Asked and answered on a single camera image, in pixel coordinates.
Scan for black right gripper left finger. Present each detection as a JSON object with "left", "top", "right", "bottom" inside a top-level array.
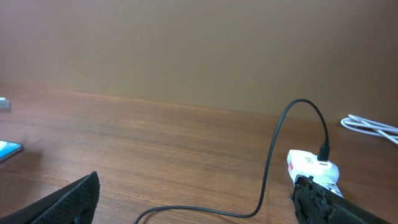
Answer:
[{"left": 1, "top": 171, "right": 100, "bottom": 224}]

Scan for white power strip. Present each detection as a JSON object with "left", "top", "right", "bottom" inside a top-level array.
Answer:
[{"left": 321, "top": 183, "right": 343, "bottom": 197}]

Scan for black USB charging cable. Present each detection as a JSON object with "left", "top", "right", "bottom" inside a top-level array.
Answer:
[{"left": 134, "top": 98, "right": 331, "bottom": 224}]

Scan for white USB charger plug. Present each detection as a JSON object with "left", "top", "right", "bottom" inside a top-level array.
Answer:
[{"left": 287, "top": 149, "right": 340, "bottom": 184}]

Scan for white power strip cord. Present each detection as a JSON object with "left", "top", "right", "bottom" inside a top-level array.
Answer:
[{"left": 340, "top": 114, "right": 398, "bottom": 146}]

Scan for blue screen Galaxy smartphone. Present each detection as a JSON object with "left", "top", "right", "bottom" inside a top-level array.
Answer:
[{"left": 0, "top": 140, "right": 23, "bottom": 162}]

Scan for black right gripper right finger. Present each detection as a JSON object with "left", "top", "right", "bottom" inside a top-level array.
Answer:
[{"left": 290, "top": 175, "right": 391, "bottom": 224}]

